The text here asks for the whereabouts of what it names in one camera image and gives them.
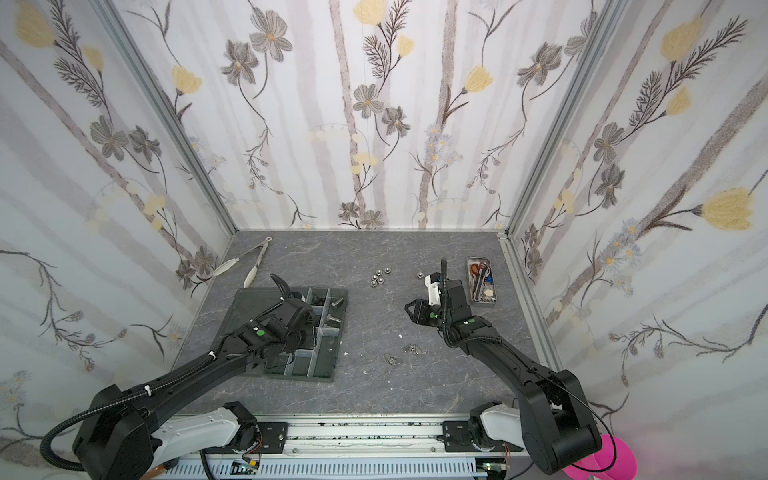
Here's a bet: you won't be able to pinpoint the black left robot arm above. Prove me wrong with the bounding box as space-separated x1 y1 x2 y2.
73 297 318 479

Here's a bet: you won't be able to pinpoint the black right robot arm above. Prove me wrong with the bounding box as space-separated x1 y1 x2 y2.
405 273 603 474

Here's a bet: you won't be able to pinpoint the dark metal clip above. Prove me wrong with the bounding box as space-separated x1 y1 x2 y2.
404 344 423 355
385 354 402 366

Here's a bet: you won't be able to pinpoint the transparent grey organizer box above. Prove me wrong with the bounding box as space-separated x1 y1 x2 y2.
212 287 348 382

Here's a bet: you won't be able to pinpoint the cream silicone kitchen tongs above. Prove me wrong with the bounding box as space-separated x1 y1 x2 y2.
211 236 273 288

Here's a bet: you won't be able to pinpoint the pink plastic bowl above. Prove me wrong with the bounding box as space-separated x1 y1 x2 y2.
564 434 638 480

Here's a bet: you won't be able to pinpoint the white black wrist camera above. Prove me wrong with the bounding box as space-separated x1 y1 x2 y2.
424 272 442 307

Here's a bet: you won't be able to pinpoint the red handled scissors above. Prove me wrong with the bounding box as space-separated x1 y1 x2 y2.
469 262 489 278

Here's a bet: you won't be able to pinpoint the black corrugated cable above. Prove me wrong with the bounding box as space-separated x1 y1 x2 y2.
39 272 292 472

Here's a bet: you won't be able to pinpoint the aluminium rail base frame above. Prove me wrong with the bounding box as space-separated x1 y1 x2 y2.
154 405 538 479

